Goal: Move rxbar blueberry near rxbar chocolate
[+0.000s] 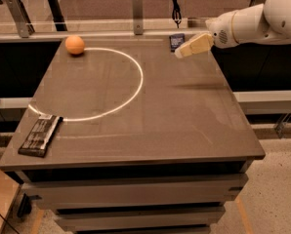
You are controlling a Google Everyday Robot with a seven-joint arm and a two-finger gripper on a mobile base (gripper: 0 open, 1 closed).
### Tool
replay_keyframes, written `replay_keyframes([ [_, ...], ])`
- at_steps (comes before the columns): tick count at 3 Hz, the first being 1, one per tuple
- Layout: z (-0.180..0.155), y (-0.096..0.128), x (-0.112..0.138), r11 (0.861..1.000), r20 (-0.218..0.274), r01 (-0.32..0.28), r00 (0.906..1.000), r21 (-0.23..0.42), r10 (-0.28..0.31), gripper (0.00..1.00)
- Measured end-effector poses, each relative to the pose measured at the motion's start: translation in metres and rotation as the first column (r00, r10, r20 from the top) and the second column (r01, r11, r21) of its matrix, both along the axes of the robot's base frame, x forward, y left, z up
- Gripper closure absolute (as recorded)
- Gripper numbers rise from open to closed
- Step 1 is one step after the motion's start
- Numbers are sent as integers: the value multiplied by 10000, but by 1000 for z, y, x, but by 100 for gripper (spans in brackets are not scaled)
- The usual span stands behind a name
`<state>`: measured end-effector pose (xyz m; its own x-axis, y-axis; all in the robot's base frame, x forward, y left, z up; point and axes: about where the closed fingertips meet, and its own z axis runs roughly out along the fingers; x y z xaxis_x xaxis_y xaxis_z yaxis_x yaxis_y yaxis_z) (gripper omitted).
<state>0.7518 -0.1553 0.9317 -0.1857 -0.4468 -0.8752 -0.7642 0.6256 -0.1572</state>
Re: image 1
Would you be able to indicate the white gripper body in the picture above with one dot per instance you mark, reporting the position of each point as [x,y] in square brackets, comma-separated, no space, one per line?
[220,31]

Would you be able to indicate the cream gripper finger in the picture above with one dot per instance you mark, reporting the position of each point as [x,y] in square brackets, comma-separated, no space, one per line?
[195,45]

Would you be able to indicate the blue rxbar blueberry wrapper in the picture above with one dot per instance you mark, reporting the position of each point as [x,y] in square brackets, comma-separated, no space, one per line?
[176,40]

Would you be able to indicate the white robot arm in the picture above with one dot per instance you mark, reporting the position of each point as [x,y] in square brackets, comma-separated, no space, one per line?
[265,24]

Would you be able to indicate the black rxbar chocolate wrapper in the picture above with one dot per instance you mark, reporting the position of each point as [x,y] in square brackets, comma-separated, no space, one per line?
[37,141]

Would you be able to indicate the orange ball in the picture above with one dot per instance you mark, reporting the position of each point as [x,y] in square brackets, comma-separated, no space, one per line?
[74,45]

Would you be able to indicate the grey drawer cabinet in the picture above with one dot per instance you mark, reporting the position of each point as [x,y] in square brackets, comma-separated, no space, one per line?
[181,204]

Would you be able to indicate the black table leg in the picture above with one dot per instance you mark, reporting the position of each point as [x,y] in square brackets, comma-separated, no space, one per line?
[58,18]

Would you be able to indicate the clear acrylic barrier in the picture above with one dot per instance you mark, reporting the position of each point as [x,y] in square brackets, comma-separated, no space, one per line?
[99,25]

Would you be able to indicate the middle metal bracket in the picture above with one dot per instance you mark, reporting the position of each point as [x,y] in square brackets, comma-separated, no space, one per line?
[138,23]

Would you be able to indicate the left metal bracket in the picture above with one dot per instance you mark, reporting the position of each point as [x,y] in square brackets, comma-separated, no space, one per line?
[20,16]

